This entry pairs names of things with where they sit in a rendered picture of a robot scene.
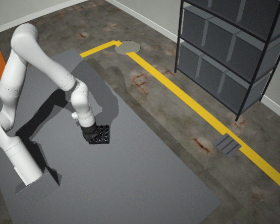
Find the black knob box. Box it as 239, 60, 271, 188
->
89, 125, 109, 144

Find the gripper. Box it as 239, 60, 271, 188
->
72, 111, 99, 142

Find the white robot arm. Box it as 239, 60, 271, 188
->
0, 23, 93, 186

